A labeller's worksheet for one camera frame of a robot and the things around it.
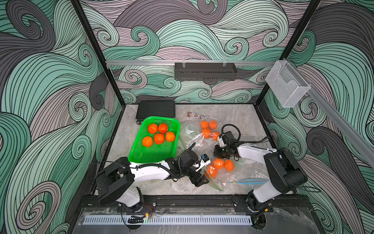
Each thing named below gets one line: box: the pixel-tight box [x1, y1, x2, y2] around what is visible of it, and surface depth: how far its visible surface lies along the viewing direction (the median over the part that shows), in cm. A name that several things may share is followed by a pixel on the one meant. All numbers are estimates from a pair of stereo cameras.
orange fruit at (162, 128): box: [157, 122, 169, 134], surface depth 100 cm
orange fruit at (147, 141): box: [142, 136, 153, 148], surface depth 94 cm
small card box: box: [186, 111, 199, 119], surface depth 113 cm
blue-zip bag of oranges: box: [226, 170, 270, 194], surface depth 82 cm
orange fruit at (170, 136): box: [165, 131, 176, 142], surface depth 95 cm
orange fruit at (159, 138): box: [153, 133, 166, 145], surface depth 95 cm
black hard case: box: [135, 99, 176, 125], surface depth 114 cm
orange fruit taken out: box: [148, 123, 159, 135], surface depth 100 cm
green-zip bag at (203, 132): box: [180, 118, 222, 149], surface depth 102 cm
